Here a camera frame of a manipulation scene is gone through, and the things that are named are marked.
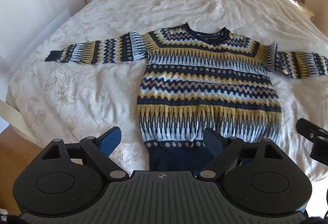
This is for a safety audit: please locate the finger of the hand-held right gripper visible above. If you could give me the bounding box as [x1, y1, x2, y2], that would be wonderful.
[295, 118, 328, 163]

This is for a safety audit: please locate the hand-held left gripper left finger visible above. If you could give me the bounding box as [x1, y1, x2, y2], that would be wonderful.
[38, 126, 130, 181]

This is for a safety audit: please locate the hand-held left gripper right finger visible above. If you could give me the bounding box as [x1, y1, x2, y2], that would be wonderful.
[197, 127, 284, 180]

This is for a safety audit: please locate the navy yellow patterned knit sweater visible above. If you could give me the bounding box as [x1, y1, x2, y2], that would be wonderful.
[45, 23, 328, 172]

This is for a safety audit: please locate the white floral bedspread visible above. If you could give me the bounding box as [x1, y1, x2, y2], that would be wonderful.
[6, 0, 328, 182]

